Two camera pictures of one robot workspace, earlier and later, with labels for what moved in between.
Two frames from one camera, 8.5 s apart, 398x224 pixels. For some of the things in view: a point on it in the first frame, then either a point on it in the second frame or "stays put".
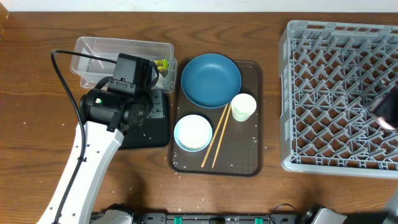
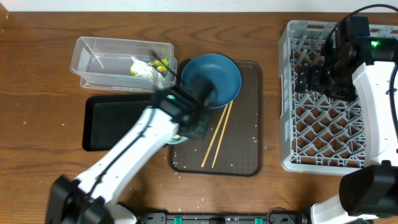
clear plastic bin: (92, 71) stays put
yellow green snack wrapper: (162, 64) stays put
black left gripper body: (157, 110) to (198, 128)
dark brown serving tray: (223, 141) stays put
